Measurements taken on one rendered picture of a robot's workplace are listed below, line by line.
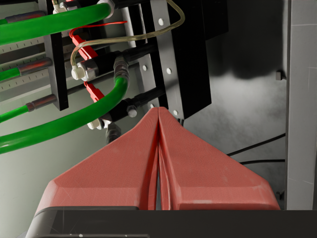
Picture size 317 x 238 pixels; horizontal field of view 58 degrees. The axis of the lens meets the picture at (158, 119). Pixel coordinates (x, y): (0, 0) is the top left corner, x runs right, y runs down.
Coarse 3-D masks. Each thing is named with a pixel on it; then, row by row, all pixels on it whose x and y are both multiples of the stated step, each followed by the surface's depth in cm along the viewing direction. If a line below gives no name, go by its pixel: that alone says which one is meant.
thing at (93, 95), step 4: (88, 88) 48; (92, 88) 47; (92, 92) 47; (96, 92) 47; (100, 92) 47; (92, 96) 47; (96, 96) 46; (100, 96) 47; (104, 96) 47; (96, 100) 46
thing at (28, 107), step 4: (28, 104) 56; (32, 104) 56; (20, 108) 55; (24, 108) 56; (28, 108) 56; (32, 108) 56; (8, 112) 54; (12, 112) 54; (16, 112) 55; (20, 112) 55; (24, 112) 56; (0, 116) 53; (4, 116) 53; (8, 116) 54; (12, 116) 54; (16, 116) 55; (0, 120) 53; (4, 120) 53
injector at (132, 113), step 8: (160, 88) 51; (136, 96) 49; (144, 96) 49; (152, 96) 50; (120, 104) 46; (128, 104) 46; (136, 104) 48; (144, 104) 50; (112, 112) 45; (120, 112) 46; (128, 112) 45; (136, 112) 45; (112, 120) 45
